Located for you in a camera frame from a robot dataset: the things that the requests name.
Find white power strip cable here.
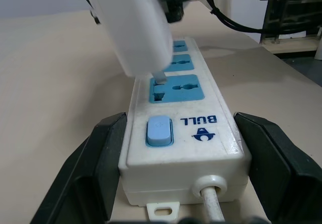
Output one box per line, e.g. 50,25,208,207
200,186,226,222

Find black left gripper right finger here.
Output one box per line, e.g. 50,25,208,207
233,111,322,224

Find white charger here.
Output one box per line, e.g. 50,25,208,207
77,0,174,85

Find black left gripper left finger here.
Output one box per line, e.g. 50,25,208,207
31,112,128,224

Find white power strip blue sockets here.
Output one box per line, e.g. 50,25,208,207
117,38,253,218

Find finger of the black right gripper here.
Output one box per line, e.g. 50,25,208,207
151,0,186,24
77,0,101,25

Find beige wooden board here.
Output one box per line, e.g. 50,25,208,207
259,35,321,55

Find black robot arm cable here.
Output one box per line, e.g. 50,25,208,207
204,0,322,34

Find dark metal rack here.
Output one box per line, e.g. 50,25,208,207
261,0,322,45

